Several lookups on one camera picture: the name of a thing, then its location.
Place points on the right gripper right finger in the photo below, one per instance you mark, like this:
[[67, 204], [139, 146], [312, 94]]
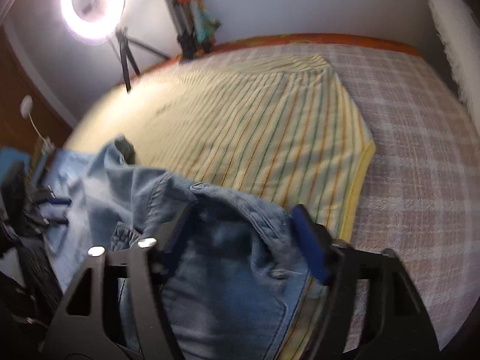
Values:
[[396, 322]]

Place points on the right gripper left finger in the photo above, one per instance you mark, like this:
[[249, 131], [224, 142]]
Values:
[[87, 323]]

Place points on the light blue denim pants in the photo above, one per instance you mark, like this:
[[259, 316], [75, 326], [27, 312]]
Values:
[[240, 278]]

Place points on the blue chair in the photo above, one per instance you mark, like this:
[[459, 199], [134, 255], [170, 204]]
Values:
[[20, 177]]

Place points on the white clip lamp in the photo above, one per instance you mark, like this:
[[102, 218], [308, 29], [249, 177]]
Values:
[[42, 140]]

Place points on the pink plaid blanket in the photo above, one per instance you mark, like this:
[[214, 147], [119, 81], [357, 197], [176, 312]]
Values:
[[412, 176]]

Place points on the black mini tripod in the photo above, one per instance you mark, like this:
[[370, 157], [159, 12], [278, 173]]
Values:
[[127, 57]]

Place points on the yellow striped sheet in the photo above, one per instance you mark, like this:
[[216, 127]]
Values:
[[120, 113]]

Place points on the folded silver tripod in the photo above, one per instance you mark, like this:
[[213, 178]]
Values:
[[183, 23]]

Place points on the colourful floral cloth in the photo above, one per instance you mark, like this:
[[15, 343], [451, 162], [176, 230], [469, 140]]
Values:
[[205, 26]]

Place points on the green leaf pattern pillow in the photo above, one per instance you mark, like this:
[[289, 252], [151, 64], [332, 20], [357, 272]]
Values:
[[458, 27]]

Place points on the bright ring light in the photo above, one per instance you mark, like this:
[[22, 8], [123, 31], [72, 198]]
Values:
[[92, 21]]

